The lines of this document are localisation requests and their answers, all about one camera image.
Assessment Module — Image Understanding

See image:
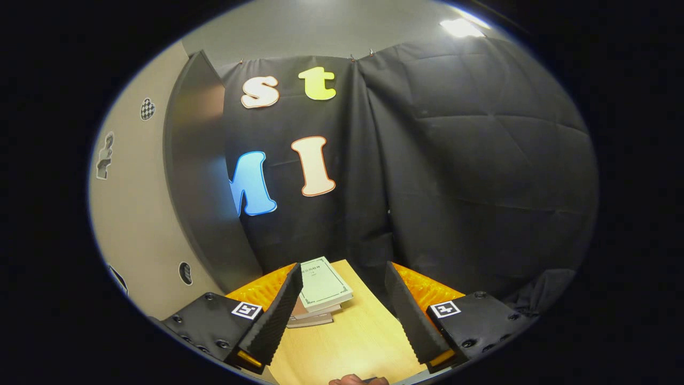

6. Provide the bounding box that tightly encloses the brown book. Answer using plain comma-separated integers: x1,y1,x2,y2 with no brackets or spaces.
286,299,343,328

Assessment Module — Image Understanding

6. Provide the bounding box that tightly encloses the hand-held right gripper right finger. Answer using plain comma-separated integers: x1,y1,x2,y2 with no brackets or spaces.
385,261,537,375

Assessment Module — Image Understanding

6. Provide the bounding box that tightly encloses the black backdrop cloth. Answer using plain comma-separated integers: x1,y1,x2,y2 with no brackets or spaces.
222,37,599,316

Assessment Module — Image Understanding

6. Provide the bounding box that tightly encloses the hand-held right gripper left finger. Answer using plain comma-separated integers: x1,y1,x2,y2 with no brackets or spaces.
160,262,304,375

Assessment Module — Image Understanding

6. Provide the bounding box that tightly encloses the green notebook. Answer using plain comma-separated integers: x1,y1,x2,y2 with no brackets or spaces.
298,257,354,314

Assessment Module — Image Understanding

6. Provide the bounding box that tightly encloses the beige cabinet door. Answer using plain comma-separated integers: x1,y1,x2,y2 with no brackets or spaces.
88,42,225,321

